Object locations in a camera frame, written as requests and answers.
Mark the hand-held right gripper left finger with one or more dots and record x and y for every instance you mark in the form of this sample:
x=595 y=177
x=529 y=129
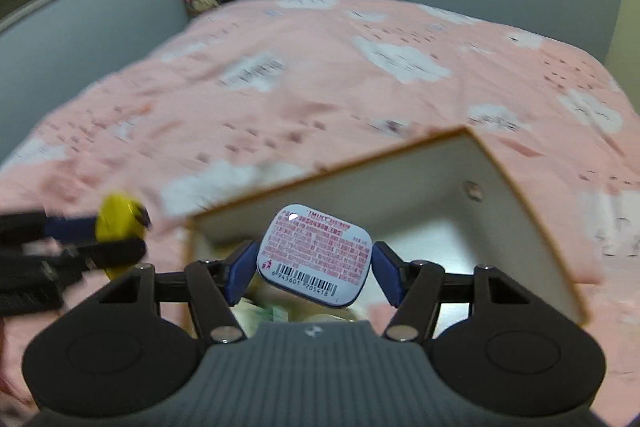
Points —
x=242 y=270

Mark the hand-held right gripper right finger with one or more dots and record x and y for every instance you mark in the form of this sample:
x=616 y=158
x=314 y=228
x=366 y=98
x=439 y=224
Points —
x=388 y=272

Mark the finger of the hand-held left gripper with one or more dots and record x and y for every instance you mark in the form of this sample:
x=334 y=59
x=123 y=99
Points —
x=75 y=229
x=110 y=254

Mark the yellow round toy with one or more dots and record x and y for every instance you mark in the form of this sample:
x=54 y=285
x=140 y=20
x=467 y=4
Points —
x=119 y=217

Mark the rounded square mint tin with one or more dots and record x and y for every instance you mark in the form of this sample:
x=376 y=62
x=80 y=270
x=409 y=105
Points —
x=315 y=252

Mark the orange cardboard box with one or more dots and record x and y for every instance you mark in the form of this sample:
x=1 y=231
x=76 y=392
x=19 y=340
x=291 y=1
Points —
x=450 y=217

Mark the pink printed blanket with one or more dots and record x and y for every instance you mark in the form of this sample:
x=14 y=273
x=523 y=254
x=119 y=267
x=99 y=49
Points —
x=300 y=97

